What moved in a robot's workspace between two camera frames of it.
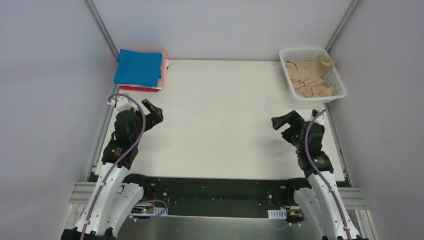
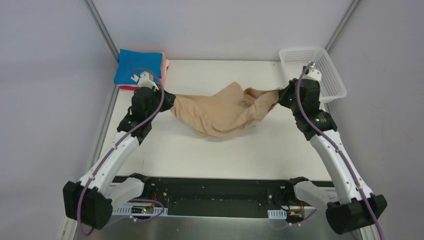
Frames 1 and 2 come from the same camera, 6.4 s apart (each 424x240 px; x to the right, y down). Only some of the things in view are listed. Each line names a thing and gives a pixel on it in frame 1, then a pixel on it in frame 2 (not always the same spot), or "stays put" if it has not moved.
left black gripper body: (149, 115) -> (164, 102)
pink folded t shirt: (163, 67) stays put
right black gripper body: (288, 124) -> (286, 96)
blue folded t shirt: (138, 68) stays put
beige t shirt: (306, 78) -> (231, 109)
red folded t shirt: (138, 88) stays put
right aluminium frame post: (346, 17) stays put
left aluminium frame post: (91, 8) stays put
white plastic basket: (313, 77) stays put
